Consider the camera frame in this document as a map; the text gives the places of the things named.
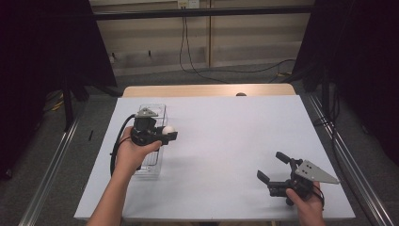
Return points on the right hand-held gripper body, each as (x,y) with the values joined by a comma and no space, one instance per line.
(301,180)

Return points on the black horizontal bar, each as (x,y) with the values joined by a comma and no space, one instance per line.
(204,12)

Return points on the black stand leg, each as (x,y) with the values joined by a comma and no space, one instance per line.
(68,106)

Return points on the person's right hand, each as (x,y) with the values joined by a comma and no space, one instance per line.
(309,204)

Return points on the metal floor rail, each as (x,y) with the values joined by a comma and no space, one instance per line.
(354,175)
(47,175)

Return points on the clear plastic container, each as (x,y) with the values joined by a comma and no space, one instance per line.
(156,157)

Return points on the small black floor object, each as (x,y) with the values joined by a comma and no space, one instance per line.
(91,135)

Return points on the black curtain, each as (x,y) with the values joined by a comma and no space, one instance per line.
(360,62)
(47,47)

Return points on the person's left hand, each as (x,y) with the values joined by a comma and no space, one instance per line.
(131,157)

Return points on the white ball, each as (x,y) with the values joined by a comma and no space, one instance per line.
(169,129)

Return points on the white table mat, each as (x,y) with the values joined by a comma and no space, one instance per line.
(219,150)

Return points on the white wall socket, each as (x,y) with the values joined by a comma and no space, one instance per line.
(188,3)

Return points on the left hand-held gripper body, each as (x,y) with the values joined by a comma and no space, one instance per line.
(145,128)

